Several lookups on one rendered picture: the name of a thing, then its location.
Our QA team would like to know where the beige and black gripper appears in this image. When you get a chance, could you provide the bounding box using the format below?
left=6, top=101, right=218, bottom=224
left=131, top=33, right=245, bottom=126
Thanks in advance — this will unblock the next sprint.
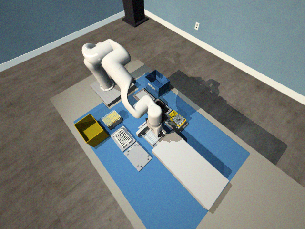
left=145, top=118, right=165, bottom=138

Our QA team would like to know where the blue open-top bin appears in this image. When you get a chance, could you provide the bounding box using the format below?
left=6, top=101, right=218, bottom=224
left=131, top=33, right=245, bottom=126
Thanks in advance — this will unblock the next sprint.
left=144, top=69, right=170, bottom=97

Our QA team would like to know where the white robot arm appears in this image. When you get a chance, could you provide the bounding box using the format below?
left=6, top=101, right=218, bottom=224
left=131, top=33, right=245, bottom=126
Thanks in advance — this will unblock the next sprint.
left=82, top=39, right=171, bottom=127

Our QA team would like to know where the blue bench mat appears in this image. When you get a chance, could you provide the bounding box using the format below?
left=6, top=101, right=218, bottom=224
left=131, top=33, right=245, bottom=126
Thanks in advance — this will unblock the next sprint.
left=74, top=72, right=250, bottom=229

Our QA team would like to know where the yellow open-top bin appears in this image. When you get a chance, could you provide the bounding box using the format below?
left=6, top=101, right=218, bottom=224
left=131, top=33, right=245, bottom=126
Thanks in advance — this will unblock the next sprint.
left=74, top=114, right=108, bottom=147

